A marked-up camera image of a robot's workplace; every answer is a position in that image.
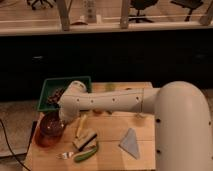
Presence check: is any green pea pod toy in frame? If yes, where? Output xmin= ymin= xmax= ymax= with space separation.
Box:
xmin=73 ymin=143 xmax=99 ymax=163

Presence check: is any grey triangular cloth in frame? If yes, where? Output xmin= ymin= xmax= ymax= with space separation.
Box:
xmin=119 ymin=128 xmax=140 ymax=159

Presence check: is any green object far table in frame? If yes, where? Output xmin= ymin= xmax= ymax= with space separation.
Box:
xmin=105 ymin=83 xmax=115 ymax=91

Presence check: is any black office chair right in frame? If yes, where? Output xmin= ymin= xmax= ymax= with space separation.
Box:
xmin=171 ymin=0 xmax=203 ymax=22

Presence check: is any black office chair centre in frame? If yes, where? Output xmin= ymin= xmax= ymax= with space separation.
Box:
xmin=129 ymin=0 xmax=158 ymax=23

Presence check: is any black cable left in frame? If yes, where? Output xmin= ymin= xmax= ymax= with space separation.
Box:
xmin=0 ymin=118 xmax=33 ymax=171

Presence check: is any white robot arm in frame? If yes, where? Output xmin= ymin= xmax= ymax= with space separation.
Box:
xmin=58 ymin=81 xmax=213 ymax=171

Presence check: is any dark red bowl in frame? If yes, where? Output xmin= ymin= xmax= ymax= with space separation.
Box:
xmin=40 ymin=111 xmax=65 ymax=137

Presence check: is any orange bowl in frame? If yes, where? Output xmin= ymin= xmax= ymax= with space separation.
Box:
xmin=34 ymin=129 xmax=63 ymax=148

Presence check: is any green plastic tray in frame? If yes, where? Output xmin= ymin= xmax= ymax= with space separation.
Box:
xmin=37 ymin=76 xmax=92 ymax=112

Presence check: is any black office chair left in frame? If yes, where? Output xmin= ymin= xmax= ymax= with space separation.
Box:
xmin=26 ymin=0 xmax=53 ymax=10

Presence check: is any yellow banana toy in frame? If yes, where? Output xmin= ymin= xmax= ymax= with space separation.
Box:
xmin=76 ymin=115 xmax=87 ymax=138

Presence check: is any black office chair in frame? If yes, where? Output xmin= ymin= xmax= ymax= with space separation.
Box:
xmin=26 ymin=0 xmax=53 ymax=10
xmin=129 ymin=0 xmax=158 ymax=23
xmin=171 ymin=0 xmax=203 ymax=22

